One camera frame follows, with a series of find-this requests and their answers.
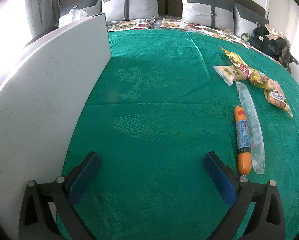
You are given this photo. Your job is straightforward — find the orange sausage stick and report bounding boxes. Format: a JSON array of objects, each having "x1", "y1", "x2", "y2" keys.
[{"x1": 234, "y1": 106, "x2": 252, "y2": 176}]

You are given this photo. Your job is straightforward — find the clear long snack tube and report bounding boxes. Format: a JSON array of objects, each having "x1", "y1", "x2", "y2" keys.
[{"x1": 236, "y1": 82, "x2": 265, "y2": 174}]

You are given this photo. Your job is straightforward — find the small yellow snack packet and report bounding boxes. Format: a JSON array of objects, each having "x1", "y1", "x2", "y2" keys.
[{"x1": 221, "y1": 47, "x2": 269, "y2": 89}]

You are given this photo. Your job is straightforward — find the white green rice cracker pack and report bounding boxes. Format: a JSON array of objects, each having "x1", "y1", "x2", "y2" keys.
[{"x1": 213, "y1": 66, "x2": 247, "y2": 86}]

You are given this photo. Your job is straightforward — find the peanut snack bag yellow edge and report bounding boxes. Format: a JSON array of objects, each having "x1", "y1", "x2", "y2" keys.
[{"x1": 260, "y1": 72, "x2": 293, "y2": 118}]

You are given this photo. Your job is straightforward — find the white foam box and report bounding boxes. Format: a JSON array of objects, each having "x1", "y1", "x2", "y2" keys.
[{"x1": 0, "y1": 14, "x2": 112, "y2": 239}]

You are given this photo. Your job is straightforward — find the green velvet cloth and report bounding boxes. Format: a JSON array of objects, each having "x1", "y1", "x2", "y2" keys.
[{"x1": 63, "y1": 29, "x2": 299, "y2": 239}]

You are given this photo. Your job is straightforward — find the grey pillow far right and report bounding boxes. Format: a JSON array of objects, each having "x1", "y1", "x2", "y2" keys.
[{"x1": 233, "y1": 3, "x2": 269, "y2": 37}]

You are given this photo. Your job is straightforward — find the grey pillow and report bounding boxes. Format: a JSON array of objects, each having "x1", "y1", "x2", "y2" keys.
[
  {"x1": 181, "y1": 0, "x2": 234, "y2": 33},
  {"x1": 58, "y1": 0, "x2": 102, "y2": 28},
  {"x1": 101, "y1": 0, "x2": 159, "y2": 23},
  {"x1": 233, "y1": 3, "x2": 269, "y2": 37}
]

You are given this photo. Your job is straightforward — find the white plastic bag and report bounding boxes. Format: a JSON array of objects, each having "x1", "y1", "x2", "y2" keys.
[{"x1": 69, "y1": 8, "x2": 88, "y2": 23}]

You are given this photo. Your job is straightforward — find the grey pillow centre right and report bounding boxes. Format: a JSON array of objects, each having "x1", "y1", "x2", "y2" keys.
[{"x1": 181, "y1": 0, "x2": 234, "y2": 33}]

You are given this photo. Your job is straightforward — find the grey curtain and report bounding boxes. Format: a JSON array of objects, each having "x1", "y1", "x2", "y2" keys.
[{"x1": 25, "y1": 0, "x2": 60, "y2": 37}]

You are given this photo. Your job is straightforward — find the grey pillow far left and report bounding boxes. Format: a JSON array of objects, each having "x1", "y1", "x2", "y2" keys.
[{"x1": 58, "y1": 0, "x2": 102, "y2": 28}]

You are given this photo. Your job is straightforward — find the floral bed sheet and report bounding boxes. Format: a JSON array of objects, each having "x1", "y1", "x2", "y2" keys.
[{"x1": 107, "y1": 17, "x2": 280, "y2": 64}]

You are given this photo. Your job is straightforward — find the grey pillow centre left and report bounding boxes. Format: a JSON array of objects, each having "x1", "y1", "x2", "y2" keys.
[{"x1": 101, "y1": 0, "x2": 159, "y2": 23}]

